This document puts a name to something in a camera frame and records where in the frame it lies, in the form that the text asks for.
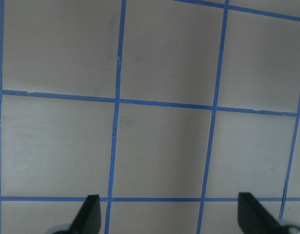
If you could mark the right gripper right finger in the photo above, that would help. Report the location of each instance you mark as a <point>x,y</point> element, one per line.
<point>253,218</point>

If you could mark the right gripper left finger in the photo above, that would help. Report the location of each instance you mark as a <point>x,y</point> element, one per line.
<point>88,218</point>

